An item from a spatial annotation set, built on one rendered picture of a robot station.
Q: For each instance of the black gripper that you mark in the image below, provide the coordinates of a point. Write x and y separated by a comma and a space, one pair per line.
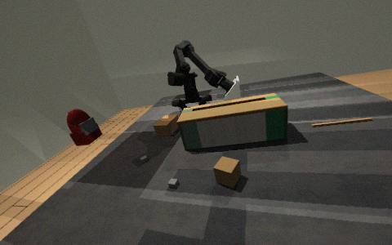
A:
190, 96

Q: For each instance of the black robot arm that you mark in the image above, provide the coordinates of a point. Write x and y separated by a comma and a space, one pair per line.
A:
183, 77

